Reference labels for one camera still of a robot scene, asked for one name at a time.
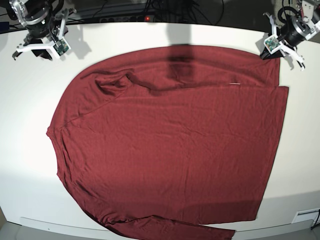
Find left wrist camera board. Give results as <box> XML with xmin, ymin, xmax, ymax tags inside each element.
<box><xmin>263</xmin><ymin>35</ymin><xmax>282</xmax><ymax>54</ymax></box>

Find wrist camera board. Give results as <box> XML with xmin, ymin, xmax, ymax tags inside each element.
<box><xmin>53</xmin><ymin>38</ymin><xmax>70</xmax><ymax>56</ymax></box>
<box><xmin>263</xmin><ymin>35</ymin><xmax>282</xmax><ymax>54</ymax></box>

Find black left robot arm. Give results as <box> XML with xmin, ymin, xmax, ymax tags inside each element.
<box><xmin>259</xmin><ymin>0</ymin><xmax>320</xmax><ymax>71</ymax></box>

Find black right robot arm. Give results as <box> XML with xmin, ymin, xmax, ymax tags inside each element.
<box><xmin>9</xmin><ymin>0</ymin><xmax>75</xmax><ymax>61</ymax></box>

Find dark red long-sleeve shirt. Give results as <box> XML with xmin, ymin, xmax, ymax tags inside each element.
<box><xmin>47</xmin><ymin>45</ymin><xmax>289</xmax><ymax>240</ymax></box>

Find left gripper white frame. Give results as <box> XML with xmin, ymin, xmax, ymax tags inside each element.
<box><xmin>259</xmin><ymin>12</ymin><xmax>306</xmax><ymax>71</ymax></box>

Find black cable at table corner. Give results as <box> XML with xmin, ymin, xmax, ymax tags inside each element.
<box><xmin>310</xmin><ymin>209</ymin><xmax>320</xmax><ymax>231</ymax></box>

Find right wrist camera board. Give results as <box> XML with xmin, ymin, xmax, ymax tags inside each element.
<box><xmin>53</xmin><ymin>38</ymin><xmax>70</xmax><ymax>56</ymax></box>

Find black power strip red switch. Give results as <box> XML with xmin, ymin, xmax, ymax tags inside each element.
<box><xmin>99</xmin><ymin>15</ymin><xmax>154</xmax><ymax>23</ymax></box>

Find white label plate on table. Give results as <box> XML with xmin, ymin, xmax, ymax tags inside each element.
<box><xmin>291</xmin><ymin>208</ymin><xmax>320</xmax><ymax>224</ymax></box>

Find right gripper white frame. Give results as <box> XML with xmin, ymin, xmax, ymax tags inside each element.
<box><xmin>12</xmin><ymin>8</ymin><xmax>69</xmax><ymax>60</ymax></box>

